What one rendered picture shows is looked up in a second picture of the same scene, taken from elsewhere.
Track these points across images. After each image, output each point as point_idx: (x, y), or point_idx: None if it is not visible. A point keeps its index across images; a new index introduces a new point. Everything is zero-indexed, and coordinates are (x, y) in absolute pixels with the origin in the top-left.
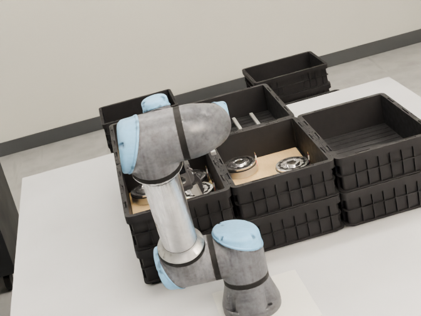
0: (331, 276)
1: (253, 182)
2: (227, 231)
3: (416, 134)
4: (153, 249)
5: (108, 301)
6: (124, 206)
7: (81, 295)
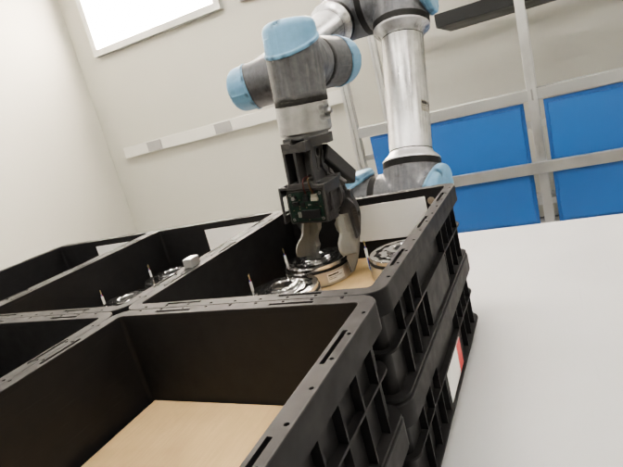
0: None
1: (253, 215)
2: (357, 172)
3: (27, 284)
4: (442, 165)
5: (555, 313)
6: (444, 194)
7: (618, 336)
